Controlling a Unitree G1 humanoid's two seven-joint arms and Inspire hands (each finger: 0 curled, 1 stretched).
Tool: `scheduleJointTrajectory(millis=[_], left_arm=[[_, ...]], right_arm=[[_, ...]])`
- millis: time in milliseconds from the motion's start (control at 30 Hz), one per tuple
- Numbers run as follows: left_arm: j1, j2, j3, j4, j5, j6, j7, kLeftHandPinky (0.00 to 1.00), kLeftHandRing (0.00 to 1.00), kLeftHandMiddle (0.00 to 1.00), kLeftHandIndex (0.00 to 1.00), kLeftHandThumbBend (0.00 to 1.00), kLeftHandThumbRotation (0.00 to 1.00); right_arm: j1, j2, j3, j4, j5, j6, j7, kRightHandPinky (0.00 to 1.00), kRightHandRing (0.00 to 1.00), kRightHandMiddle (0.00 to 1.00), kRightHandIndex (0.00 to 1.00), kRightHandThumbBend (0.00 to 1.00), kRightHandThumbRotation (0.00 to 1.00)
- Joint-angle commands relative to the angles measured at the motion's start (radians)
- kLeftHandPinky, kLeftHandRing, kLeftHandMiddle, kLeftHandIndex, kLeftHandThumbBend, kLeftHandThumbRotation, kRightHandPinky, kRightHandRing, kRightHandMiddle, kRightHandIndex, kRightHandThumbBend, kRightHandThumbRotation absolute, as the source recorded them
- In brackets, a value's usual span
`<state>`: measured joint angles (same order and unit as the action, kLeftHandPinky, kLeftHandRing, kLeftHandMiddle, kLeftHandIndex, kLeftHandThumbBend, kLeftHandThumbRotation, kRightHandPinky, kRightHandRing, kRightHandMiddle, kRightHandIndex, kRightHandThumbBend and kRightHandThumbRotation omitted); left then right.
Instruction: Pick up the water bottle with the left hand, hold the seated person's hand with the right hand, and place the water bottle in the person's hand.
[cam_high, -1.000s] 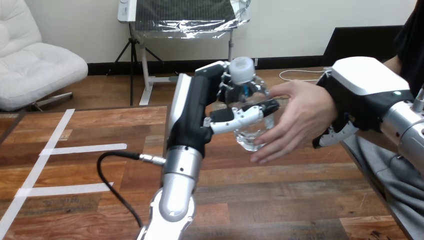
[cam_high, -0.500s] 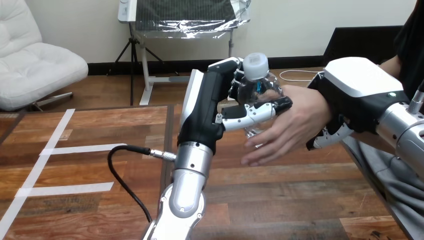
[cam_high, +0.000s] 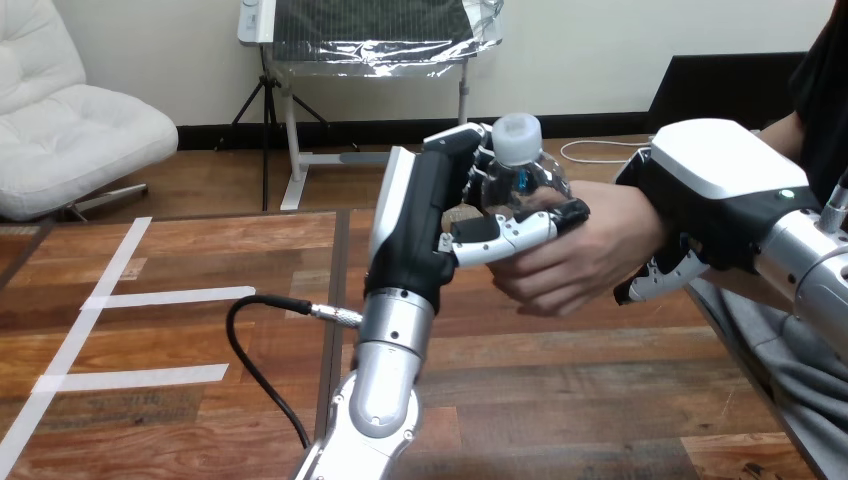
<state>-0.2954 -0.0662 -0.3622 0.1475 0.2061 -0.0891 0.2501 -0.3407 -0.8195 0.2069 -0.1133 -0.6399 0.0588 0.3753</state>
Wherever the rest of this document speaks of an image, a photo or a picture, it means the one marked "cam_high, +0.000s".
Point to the person's hand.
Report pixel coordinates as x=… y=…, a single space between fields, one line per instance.
x=603 y=245

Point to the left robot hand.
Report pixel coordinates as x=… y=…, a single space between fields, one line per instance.
x=411 y=225

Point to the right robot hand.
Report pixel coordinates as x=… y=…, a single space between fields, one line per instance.
x=715 y=172

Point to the clear water bottle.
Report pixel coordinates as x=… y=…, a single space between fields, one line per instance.
x=523 y=169

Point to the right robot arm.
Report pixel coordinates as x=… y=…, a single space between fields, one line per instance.
x=808 y=265

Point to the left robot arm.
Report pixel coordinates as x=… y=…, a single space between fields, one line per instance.
x=384 y=371

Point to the person's body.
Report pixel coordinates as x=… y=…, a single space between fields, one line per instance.
x=825 y=79

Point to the dark screen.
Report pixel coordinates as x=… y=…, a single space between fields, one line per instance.
x=722 y=89

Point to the white desk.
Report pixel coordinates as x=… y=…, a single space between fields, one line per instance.
x=291 y=139

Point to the black tripod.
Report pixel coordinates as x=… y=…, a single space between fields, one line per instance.
x=266 y=132

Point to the foil sheet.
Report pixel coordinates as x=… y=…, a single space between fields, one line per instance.
x=378 y=30

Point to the white cushioned chair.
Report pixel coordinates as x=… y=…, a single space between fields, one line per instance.
x=73 y=126

